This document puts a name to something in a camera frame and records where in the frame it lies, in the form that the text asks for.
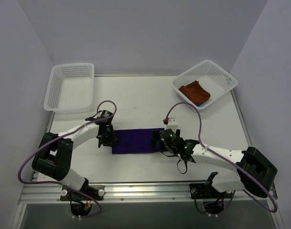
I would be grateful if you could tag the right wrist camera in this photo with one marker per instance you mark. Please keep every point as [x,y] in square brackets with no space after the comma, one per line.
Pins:
[170,123]

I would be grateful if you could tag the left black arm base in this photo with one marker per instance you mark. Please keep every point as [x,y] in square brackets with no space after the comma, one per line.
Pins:
[84,203]

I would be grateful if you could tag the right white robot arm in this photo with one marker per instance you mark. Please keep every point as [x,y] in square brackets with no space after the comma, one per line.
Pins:
[249,169]

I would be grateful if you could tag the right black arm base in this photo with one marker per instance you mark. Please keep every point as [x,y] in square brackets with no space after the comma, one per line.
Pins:
[208,200]

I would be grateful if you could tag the left white plastic basket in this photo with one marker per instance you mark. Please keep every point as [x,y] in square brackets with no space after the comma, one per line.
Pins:
[70,88]

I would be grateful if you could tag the white plastic basket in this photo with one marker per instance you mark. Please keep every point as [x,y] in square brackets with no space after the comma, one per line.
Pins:
[70,88]
[213,78]

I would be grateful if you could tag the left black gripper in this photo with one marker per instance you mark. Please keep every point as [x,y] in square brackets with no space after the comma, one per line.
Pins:
[108,137]

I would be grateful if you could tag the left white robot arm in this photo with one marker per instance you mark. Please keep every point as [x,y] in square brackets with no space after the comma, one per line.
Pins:
[54,160]

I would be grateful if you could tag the purple towel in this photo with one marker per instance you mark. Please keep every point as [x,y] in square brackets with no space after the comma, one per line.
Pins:
[134,141]

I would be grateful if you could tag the right white plastic basket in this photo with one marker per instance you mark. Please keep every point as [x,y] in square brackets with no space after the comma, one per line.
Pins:
[213,78]

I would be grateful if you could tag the aluminium front rail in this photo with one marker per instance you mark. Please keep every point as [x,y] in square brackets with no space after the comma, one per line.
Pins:
[178,191]

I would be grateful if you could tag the brown towel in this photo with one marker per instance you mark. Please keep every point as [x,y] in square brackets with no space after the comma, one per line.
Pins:
[195,93]

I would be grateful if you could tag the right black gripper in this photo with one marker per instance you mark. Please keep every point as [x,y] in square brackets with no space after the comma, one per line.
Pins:
[157,140]

